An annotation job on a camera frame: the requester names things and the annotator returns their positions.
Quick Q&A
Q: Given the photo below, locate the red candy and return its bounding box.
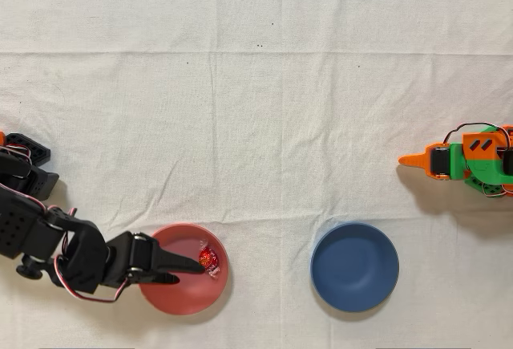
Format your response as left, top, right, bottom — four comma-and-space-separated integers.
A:
198, 238, 222, 280

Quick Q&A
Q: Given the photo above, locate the red bowl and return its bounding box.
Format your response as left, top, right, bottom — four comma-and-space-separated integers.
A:
138, 223, 230, 317

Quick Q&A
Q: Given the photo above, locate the blue bowl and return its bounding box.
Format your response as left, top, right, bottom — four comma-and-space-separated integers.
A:
309, 221, 401, 313

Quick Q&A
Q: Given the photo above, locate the white tablecloth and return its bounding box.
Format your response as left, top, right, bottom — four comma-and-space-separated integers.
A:
0, 0, 513, 349

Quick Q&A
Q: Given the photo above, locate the orange arm servo cable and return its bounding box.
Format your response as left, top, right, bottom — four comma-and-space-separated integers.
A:
442, 123, 503, 144

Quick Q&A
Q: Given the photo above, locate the black arm servo cable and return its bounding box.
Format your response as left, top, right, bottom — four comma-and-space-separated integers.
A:
54, 254, 131, 304

